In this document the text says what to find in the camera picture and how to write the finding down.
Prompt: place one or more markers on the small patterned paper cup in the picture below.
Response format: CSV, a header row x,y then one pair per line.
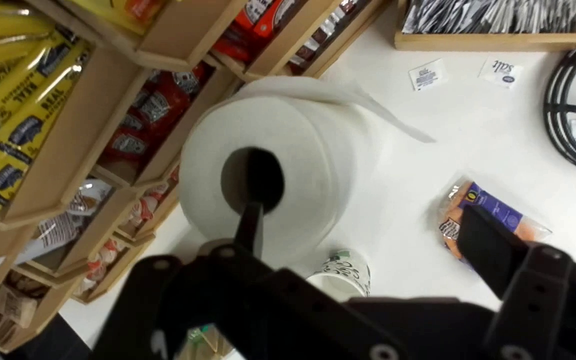
x,y
343,274

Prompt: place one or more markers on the white paper towel roll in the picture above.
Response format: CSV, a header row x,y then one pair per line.
x,y
298,147

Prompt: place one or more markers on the orange blue snack packet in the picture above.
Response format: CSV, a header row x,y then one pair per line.
x,y
469,195

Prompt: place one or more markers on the small white sachet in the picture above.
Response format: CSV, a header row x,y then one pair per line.
x,y
500,73
426,75

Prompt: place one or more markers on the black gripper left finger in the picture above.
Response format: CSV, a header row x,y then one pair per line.
x,y
248,232

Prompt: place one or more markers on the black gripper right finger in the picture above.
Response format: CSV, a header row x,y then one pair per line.
x,y
492,251

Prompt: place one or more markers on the wooden condiment organizer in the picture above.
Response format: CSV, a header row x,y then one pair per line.
x,y
61,100

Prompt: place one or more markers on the wooden tray of dark sachets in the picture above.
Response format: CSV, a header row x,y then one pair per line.
x,y
485,24

